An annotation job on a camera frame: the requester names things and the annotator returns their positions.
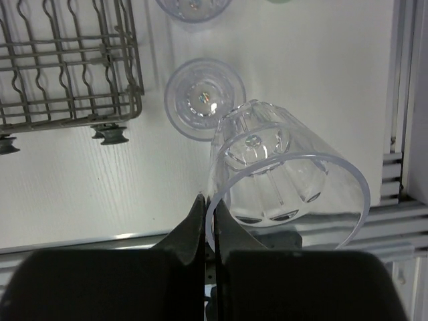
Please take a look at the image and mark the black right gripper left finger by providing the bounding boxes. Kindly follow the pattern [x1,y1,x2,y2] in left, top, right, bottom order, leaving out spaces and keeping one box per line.
[1,195,205,320]

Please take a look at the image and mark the grey wire dish rack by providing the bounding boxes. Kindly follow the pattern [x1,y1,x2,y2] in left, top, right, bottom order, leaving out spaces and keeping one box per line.
[1,1,144,155]

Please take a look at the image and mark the green plastic cup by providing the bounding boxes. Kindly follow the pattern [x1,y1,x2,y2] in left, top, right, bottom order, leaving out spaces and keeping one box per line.
[267,0,292,5]

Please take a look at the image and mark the clear glass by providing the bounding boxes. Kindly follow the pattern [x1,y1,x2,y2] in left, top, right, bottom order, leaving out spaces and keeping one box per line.
[205,100,370,249]
[156,0,231,23]
[164,58,246,142]

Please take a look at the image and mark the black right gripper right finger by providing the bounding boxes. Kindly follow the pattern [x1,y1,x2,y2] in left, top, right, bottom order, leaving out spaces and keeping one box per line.
[213,201,407,320]

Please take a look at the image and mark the aluminium frame post right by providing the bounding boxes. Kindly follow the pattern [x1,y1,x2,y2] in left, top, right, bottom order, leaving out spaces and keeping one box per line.
[388,1,427,204]

